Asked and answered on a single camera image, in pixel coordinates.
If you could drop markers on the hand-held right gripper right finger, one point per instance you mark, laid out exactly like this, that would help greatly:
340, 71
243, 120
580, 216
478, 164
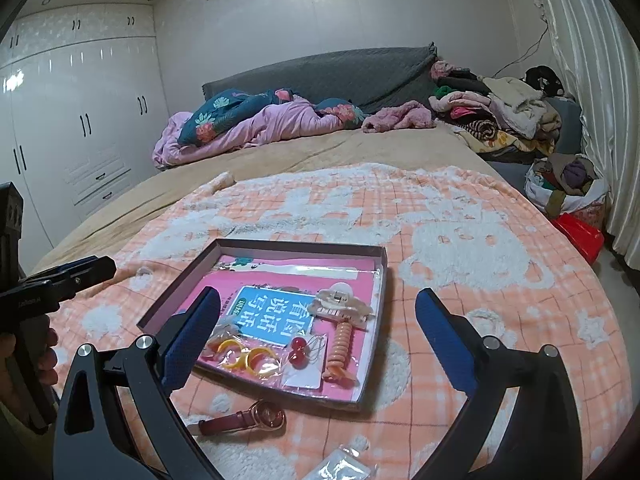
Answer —
445, 340

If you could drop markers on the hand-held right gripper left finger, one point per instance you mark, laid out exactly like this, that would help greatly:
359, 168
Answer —
190, 340

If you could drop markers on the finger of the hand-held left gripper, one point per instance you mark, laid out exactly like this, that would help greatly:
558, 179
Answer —
75, 275

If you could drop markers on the shallow dark cardboard box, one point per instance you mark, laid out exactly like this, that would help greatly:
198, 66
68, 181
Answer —
165, 307

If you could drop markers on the yellow hoop earrings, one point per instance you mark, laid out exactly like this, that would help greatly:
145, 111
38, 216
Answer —
260, 360

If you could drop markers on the cherry earrings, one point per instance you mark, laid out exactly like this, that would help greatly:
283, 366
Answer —
300, 375

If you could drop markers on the cream hair claw clip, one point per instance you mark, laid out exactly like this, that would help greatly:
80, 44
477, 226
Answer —
330, 305

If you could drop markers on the person's left hand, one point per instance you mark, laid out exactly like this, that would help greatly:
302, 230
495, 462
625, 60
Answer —
50, 355

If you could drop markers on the peach plaid cloud blanket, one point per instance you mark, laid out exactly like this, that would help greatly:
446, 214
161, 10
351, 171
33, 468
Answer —
450, 240

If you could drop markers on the white wardrobe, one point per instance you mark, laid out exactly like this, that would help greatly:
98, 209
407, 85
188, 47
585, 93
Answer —
75, 110

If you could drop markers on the clear plastic bag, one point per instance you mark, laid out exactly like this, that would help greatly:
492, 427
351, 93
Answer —
345, 465

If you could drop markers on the red plastic box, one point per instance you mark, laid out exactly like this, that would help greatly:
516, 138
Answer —
580, 237

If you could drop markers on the bag of clothes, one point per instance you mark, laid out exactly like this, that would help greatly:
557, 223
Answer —
565, 185

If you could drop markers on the beige bed sheet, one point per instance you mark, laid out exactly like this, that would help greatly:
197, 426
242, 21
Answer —
300, 150

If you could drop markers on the pink fuzzy garment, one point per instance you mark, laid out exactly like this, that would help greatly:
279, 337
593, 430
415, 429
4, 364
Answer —
400, 117

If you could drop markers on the pile of folded clothes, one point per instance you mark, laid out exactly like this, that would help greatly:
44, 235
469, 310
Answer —
500, 110

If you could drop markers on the pink and floral quilt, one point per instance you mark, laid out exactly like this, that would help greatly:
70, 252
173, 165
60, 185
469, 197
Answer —
280, 120

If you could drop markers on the grey pillow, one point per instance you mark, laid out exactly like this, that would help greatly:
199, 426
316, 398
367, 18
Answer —
565, 125

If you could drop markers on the black garment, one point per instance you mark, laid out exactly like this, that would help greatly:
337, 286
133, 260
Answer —
542, 80

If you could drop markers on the grey headboard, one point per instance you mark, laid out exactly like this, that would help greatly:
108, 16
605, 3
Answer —
325, 75

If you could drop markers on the cream curtain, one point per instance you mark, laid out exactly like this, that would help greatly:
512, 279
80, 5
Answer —
595, 85

